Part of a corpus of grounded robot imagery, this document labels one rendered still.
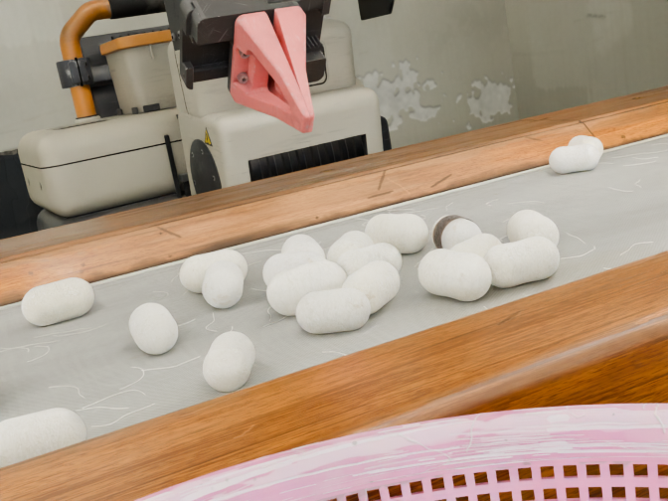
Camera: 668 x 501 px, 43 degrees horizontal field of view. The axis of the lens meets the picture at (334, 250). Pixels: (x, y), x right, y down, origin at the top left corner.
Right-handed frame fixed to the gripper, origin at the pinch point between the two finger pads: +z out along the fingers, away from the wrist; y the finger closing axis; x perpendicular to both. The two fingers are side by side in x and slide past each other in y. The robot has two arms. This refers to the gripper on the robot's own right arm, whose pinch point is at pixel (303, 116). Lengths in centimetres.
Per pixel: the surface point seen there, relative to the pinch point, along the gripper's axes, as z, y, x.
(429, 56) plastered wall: -149, 125, 132
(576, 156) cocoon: 5.7, 18.9, 3.3
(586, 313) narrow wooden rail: 26.5, -4.1, -16.0
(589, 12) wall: -125, 162, 104
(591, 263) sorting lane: 20.1, 4.8, -7.3
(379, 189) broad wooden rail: 1.1, 6.3, 7.5
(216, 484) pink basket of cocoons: 28.5, -16.4, -18.3
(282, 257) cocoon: 12.3, -6.8, -3.0
